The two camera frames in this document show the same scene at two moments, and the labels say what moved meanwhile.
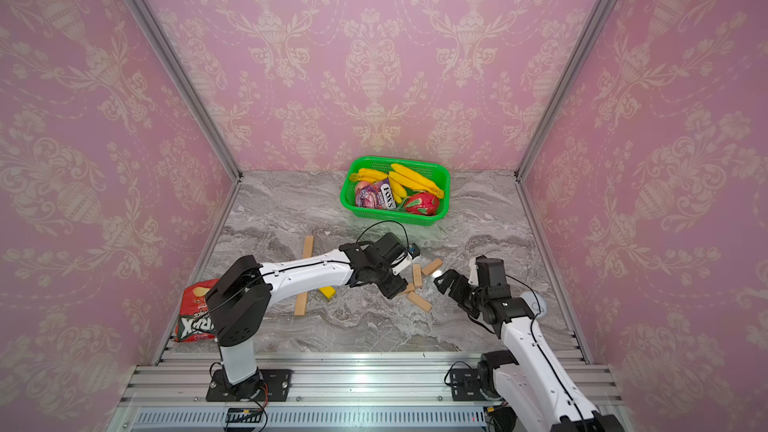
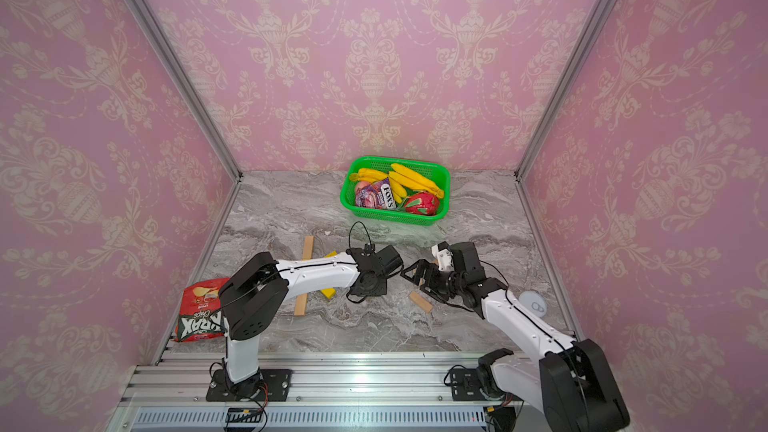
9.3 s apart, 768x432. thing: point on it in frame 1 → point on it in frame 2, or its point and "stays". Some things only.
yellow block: [328, 291] stays
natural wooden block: [301, 303] stays
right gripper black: [458, 284] → [426, 285]
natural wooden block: [308, 247] stays
